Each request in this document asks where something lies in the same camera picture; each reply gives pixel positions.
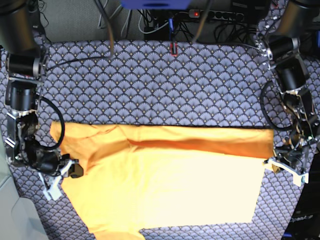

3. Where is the black OpenArm box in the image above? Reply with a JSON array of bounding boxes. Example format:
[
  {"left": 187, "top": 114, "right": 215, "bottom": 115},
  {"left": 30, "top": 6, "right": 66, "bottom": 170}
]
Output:
[{"left": 282, "top": 153, "right": 320, "bottom": 240}]

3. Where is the black power strip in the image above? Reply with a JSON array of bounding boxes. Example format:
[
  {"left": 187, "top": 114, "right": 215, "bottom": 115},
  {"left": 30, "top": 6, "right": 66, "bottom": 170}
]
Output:
[{"left": 188, "top": 9, "right": 245, "bottom": 22}]

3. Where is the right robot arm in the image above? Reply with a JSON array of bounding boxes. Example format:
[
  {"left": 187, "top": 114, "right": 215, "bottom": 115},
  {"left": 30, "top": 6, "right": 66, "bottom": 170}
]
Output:
[{"left": 0, "top": 0, "right": 84, "bottom": 201}]

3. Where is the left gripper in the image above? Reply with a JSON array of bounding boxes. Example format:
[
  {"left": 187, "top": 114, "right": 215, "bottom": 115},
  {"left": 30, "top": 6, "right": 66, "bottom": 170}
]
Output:
[{"left": 262, "top": 119, "right": 320, "bottom": 187}]

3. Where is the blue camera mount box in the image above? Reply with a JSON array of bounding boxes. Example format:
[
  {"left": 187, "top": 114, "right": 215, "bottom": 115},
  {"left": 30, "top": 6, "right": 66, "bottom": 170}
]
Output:
[{"left": 120, "top": 0, "right": 191, "bottom": 10}]

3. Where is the red black table clamp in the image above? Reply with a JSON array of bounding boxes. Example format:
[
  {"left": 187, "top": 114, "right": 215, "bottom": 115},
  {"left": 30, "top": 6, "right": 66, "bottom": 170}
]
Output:
[{"left": 169, "top": 42, "right": 178, "bottom": 57}]

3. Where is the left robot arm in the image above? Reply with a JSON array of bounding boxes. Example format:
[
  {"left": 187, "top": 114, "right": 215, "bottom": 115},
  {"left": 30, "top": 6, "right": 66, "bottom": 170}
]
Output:
[{"left": 255, "top": 0, "right": 320, "bottom": 187}]

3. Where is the blue fan-patterned tablecloth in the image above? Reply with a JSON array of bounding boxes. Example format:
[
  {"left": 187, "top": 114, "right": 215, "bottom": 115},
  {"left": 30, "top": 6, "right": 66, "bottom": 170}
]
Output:
[{"left": 11, "top": 32, "right": 303, "bottom": 240}]

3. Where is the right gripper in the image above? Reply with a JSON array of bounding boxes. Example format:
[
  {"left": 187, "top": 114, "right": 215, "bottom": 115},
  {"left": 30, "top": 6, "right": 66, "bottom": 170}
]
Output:
[{"left": 5, "top": 137, "right": 84, "bottom": 200}]

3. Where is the yellow T-shirt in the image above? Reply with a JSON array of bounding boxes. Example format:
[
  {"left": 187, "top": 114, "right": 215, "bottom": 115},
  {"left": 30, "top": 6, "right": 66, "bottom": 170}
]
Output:
[{"left": 60, "top": 123, "right": 274, "bottom": 240}]

